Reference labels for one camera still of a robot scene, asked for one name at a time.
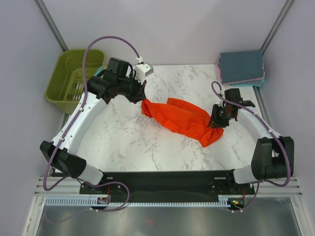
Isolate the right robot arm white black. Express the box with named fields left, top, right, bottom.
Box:
left=208, top=88, right=294, bottom=194

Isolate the orange t shirt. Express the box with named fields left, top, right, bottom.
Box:
left=141, top=98, right=223, bottom=148

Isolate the olive green plastic basket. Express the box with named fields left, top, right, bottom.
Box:
left=44, top=49, right=106, bottom=115

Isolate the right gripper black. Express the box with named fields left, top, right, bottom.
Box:
left=207, top=104, right=233, bottom=129

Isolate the purple cable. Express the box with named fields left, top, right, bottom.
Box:
left=211, top=81, right=292, bottom=188
left=43, top=35, right=144, bottom=192

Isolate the left aluminium corner post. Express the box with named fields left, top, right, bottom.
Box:
left=34, top=0, right=68, bottom=52

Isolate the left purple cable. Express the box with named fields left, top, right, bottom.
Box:
left=43, top=35, right=144, bottom=192

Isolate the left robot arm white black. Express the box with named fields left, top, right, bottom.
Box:
left=40, top=58, right=154, bottom=193

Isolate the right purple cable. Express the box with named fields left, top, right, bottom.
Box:
left=211, top=81, right=292, bottom=188

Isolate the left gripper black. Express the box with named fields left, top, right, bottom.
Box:
left=117, top=73, right=147, bottom=105

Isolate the aluminium corner post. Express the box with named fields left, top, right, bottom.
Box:
left=34, top=0, right=68, bottom=52
left=261, top=0, right=296, bottom=55

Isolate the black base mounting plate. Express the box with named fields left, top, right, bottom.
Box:
left=79, top=170, right=254, bottom=201

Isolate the folded dark teal t shirt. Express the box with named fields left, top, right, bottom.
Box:
left=218, top=49, right=265, bottom=84

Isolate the right aluminium corner post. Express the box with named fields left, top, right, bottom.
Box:
left=261, top=0, right=296, bottom=55

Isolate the teal t shirt in basket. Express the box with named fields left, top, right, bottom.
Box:
left=94, top=66, right=103, bottom=77

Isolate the aluminium frame rail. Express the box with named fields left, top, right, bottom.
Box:
left=34, top=177, right=81, bottom=196

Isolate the light blue slotted cable duct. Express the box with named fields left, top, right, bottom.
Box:
left=44, top=195, right=245, bottom=207

